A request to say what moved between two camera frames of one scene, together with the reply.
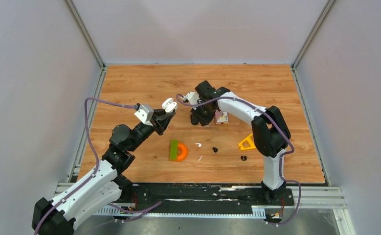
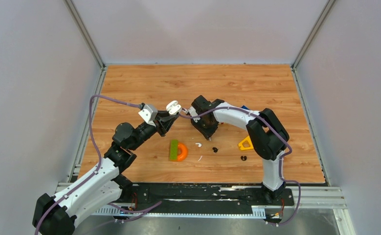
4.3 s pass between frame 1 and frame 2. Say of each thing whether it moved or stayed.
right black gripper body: moved
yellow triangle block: stayed
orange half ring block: stayed
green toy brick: stayed
